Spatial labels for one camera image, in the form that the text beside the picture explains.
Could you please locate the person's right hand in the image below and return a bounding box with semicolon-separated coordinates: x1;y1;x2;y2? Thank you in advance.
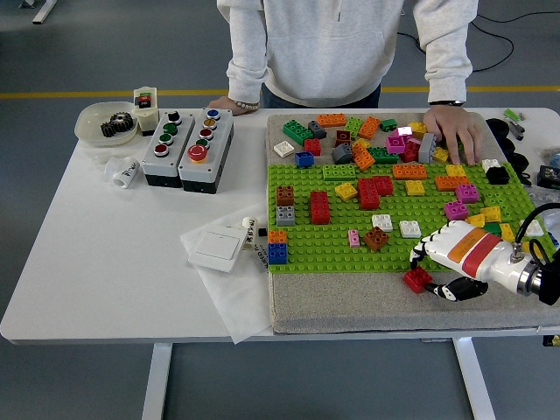
206;95;246;117

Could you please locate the person's left hand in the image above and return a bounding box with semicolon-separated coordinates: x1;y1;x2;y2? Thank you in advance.
422;106;485;166

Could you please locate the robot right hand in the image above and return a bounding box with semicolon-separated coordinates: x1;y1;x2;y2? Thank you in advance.
409;220;534;304

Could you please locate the green toy baseplate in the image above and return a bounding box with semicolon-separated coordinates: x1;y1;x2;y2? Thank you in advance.
265;161;560;276

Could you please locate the grey long brick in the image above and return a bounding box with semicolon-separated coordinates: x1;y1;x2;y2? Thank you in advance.
417;132;439;164

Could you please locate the emergency stop control box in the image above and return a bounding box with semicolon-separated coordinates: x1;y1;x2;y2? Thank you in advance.
178;107;235;194

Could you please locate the pink square brick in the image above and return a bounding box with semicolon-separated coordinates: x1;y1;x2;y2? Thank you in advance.
454;183;480;204
444;199;470;221
385;134;412;155

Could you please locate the orange long brick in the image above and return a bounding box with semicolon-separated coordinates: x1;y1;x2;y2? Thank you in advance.
434;174;472;193
391;163;429;180
351;143;376;172
357;115;382;140
316;112;348;129

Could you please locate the black square brick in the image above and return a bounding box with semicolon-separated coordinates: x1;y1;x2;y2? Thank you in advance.
485;165;512;185

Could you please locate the dark green long brick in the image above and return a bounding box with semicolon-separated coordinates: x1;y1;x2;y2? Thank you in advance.
282;120;315;146
367;146;400;165

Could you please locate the clear plastic bag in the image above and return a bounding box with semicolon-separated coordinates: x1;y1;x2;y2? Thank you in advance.
524;185;560;237

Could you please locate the four-button control box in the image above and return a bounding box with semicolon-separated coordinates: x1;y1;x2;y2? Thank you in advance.
140;109;195;189

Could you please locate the black metal gear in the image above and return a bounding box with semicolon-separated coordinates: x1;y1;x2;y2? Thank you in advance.
111;111;136;132
100;120;126;139

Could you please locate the black box green label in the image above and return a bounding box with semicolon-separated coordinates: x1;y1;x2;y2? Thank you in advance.
536;164;560;190

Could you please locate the red long brick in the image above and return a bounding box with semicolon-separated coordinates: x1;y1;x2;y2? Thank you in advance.
356;177;381;210
309;190;333;226

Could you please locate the person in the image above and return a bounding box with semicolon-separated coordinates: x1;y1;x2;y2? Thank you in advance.
205;0;486;166

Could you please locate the white pipe fitting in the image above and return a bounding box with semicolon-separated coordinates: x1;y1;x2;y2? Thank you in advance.
104;155;142;191

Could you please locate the lime green long brick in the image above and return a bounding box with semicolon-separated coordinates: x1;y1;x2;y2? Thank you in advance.
321;164;358;182

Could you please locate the white labelled tube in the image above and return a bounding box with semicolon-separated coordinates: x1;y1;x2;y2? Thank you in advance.
239;215;260;253

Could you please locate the grey square brick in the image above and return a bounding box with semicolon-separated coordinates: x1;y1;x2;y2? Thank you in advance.
275;205;296;228

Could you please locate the white plastic bowl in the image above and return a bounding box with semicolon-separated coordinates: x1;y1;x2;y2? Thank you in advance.
73;101;141;149

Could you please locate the grey-brown mat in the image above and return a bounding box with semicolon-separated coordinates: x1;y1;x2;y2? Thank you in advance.
265;111;560;337

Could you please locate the white printed tube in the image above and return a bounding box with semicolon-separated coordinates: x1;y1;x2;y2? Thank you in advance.
251;247;270;274

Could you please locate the white tissue paper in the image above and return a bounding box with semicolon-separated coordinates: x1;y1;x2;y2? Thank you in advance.
178;212;276;345

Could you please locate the distant white table leg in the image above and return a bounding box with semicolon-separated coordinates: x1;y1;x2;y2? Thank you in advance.
19;0;58;25

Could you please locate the small cream switch box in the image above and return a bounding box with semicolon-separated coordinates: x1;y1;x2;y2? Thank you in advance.
132;86;160;137

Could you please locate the looping black floor cable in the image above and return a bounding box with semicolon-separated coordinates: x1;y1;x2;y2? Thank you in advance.
395;17;515;74

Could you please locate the thin black floor cable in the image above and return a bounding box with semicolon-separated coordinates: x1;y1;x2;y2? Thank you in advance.
479;8;560;24

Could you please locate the white wall switch plate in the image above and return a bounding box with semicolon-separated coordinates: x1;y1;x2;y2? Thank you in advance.
187;228;247;274

